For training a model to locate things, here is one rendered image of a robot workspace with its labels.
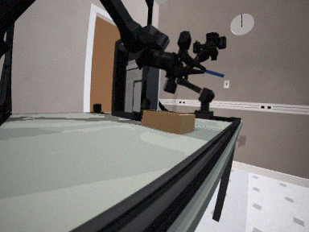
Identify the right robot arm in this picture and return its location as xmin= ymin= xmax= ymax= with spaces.
xmin=0 ymin=0 xmax=170 ymax=70

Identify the black metal rack frame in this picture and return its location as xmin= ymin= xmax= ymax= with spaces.
xmin=111 ymin=24 xmax=159 ymax=121

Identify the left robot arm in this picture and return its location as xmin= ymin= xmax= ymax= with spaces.
xmin=176 ymin=32 xmax=219 ymax=111

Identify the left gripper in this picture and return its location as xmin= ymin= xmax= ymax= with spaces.
xmin=193 ymin=36 xmax=226 ymax=55

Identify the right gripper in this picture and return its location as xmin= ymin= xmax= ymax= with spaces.
xmin=154 ymin=31 xmax=206 ymax=94

